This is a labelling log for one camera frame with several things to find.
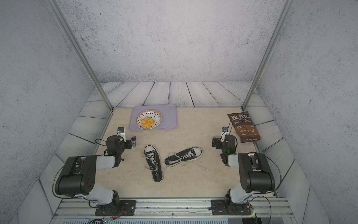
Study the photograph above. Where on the lavender tray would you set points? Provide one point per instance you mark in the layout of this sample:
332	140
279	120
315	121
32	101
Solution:
169	116

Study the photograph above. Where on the right aluminium frame post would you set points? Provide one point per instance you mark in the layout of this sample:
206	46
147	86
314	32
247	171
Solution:
269	49

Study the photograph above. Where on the left aluminium frame post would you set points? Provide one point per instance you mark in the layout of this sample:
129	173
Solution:
54	7

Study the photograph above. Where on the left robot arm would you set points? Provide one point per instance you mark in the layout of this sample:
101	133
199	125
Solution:
77	179

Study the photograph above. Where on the yellow bread roll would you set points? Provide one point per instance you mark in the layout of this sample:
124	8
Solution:
147	122

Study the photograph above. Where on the aluminium front rail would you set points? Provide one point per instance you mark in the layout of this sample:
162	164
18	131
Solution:
146	208

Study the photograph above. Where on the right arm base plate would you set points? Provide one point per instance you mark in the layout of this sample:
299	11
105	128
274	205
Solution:
220	207

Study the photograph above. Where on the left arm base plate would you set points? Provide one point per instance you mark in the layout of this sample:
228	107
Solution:
117	208

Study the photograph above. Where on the aluminium frame post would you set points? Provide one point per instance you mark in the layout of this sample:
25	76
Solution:
269	49
54	7

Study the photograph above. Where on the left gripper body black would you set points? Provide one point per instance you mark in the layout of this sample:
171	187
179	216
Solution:
127	146

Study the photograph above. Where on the brown potato chips bag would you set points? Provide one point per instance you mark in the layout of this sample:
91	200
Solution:
244	127

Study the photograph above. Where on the patterned ceramic bowl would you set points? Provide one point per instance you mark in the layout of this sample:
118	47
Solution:
155	115

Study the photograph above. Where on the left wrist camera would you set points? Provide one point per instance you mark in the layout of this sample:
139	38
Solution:
121	133

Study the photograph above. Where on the black canvas sneaker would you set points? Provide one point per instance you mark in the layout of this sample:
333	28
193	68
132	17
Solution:
152	157
187	155

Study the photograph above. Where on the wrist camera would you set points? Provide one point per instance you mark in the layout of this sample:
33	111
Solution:
224	132
121	133

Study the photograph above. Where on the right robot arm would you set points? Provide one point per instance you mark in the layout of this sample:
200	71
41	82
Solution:
255	175

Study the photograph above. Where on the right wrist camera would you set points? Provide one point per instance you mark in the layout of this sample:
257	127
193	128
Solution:
224	132

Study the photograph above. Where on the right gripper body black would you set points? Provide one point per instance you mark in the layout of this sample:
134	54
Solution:
219	144

